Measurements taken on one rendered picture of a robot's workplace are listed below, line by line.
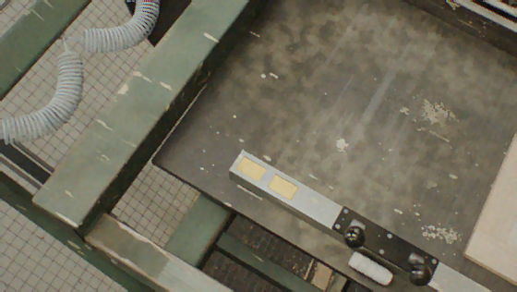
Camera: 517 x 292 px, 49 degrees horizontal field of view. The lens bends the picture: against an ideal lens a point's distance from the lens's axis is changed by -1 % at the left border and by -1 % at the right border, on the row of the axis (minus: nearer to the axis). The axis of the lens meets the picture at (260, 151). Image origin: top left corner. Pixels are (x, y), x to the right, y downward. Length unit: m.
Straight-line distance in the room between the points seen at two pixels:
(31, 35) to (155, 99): 0.54
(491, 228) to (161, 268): 0.63
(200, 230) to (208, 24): 0.41
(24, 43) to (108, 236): 0.65
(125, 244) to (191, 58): 0.38
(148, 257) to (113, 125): 0.25
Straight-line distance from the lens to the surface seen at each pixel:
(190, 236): 1.13
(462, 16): 1.39
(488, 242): 1.19
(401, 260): 1.08
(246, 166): 1.10
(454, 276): 1.12
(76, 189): 1.04
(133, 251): 1.04
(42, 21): 1.57
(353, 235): 0.95
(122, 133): 1.07
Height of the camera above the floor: 2.07
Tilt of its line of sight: 21 degrees down
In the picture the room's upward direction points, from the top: 48 degrees counter-clockwise
